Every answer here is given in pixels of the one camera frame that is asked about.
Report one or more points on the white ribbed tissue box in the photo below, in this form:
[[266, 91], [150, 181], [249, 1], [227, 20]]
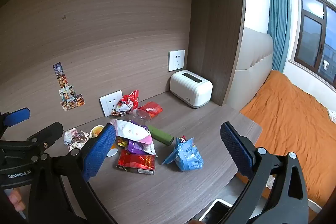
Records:
[[189, 93]]

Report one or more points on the pink and white snack bag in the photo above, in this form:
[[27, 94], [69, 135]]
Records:
[[131, 131]]

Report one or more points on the white item on bed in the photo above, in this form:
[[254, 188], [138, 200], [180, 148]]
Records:
[[332, 115]]

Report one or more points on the cartoon wall sticker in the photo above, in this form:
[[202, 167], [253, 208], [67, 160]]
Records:
[[57, 68], [63, 81], [79, 100], [68, 105], [67, 93]]

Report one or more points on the purple snack packet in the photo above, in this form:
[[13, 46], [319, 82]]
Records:
[[136, 146]]

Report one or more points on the blue snack bag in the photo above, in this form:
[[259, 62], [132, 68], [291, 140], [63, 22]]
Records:
[[187, 155]]

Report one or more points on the red snack bag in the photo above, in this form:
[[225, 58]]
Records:
[[130, 99]]

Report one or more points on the blue curtain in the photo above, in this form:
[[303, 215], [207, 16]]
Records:
[[278, 17]]

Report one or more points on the yellow candy wrapper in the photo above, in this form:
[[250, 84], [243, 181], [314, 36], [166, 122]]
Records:
[[121, 142]]

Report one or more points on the orange bed sheet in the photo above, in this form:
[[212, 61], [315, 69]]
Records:
[[288, 114]]

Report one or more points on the dark framed window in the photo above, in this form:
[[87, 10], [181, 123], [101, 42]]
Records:
[[312, 35]]

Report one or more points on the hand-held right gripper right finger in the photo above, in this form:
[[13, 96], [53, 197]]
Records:
[[236, 153]]

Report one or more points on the crumpled patterned wrapper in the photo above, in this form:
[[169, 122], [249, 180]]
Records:
[[74, 137]]

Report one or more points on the red snack box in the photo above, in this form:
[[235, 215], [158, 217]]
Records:
[[136, 161]]

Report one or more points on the plastic bottle with red label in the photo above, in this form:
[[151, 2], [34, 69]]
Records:
[[151, 110]]

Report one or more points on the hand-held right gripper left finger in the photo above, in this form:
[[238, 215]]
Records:
[[99, 152]]

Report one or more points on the white trash bin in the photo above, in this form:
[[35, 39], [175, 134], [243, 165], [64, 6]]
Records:
[[210, 214]]

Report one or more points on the person's left hand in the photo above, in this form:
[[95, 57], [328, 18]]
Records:
[[16, 197]]

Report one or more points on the yellow paper cup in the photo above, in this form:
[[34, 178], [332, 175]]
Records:
[[96, 131]]

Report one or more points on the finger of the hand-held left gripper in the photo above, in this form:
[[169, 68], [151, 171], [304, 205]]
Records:
[[39, 138], [17, 117]]

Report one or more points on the small white lid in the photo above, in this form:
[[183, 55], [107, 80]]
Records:
[[113, 152]]

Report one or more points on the white wall socket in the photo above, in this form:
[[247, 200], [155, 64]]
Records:
[[176, 60], [107, 104]]

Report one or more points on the beige padded headboard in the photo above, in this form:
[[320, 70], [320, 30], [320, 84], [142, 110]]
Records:
[[254, 56]]

